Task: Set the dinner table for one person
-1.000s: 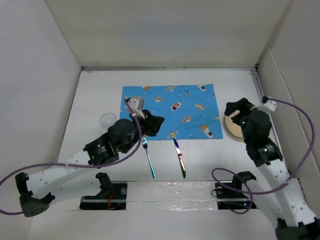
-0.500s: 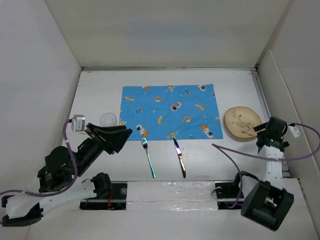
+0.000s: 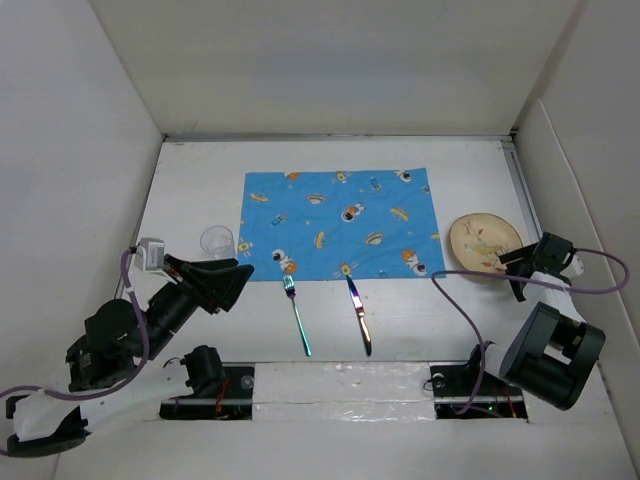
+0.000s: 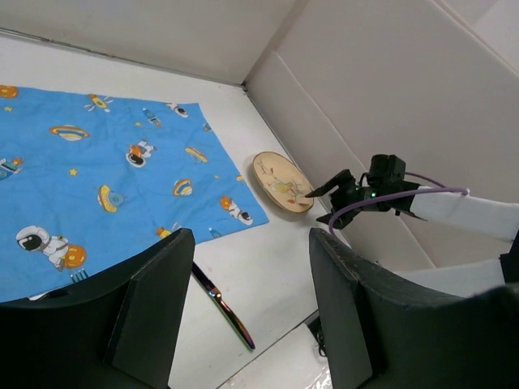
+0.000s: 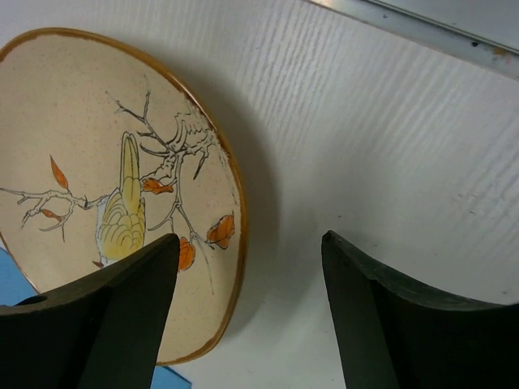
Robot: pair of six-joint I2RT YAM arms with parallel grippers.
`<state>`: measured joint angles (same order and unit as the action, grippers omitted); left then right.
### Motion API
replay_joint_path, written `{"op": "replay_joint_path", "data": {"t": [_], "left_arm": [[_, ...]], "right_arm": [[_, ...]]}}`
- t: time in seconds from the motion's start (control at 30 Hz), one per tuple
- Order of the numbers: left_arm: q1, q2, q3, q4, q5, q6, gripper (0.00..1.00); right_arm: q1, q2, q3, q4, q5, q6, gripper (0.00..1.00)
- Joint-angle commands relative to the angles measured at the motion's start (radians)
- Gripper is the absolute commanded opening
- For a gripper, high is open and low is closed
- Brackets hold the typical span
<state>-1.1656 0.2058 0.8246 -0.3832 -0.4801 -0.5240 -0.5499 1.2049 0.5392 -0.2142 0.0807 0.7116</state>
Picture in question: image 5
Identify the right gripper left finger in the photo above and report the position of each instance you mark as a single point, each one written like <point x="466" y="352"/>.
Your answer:
<point x="103" y="330"/>

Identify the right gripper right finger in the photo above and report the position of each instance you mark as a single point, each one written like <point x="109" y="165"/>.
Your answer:
<point x="394" y="331"/>

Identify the blue patterned cloth placemat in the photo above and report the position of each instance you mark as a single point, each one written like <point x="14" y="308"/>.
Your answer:
<point x="15" y="288"/>

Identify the beige floral plate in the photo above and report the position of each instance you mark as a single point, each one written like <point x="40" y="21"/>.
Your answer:
<point x="103" y="150"/>

